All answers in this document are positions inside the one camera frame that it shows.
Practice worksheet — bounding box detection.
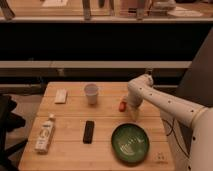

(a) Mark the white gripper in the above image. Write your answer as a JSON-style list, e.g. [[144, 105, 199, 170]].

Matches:
[[127, 94, 143, 122]]

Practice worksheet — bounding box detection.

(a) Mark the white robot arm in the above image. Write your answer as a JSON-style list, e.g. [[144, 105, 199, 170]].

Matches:
[[127, 74, 213, 171]]

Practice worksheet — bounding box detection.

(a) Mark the green ceramic bowl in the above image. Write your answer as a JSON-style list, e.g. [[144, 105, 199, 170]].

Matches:
[[111, 123, 150, 164]]

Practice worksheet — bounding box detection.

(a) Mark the black rectangular remote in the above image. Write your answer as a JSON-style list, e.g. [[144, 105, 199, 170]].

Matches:
[[83, 121, 94, 144]]

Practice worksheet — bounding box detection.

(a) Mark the white paper cup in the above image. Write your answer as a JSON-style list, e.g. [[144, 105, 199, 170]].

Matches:
[[84, 83, 98, 105]]

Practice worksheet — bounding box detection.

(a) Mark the white sponge block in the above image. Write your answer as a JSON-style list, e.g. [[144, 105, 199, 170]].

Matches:
[[54, 89, 67, 104]]

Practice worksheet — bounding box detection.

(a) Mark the white plastic bottle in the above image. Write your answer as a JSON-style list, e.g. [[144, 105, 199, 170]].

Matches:
[[35, 114, 55, 153]]

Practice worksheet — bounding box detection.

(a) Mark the black office chair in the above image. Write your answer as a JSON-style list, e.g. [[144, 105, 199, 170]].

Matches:
[[0, 95, 28, 171]]

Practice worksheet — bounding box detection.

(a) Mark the black cable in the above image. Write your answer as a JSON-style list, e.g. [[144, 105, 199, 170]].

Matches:
[[163, 117, 190, 159]]

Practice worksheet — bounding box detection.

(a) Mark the grey metal shelf rail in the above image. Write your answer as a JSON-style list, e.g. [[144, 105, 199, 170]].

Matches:
[[0, 61, 192, 69]]

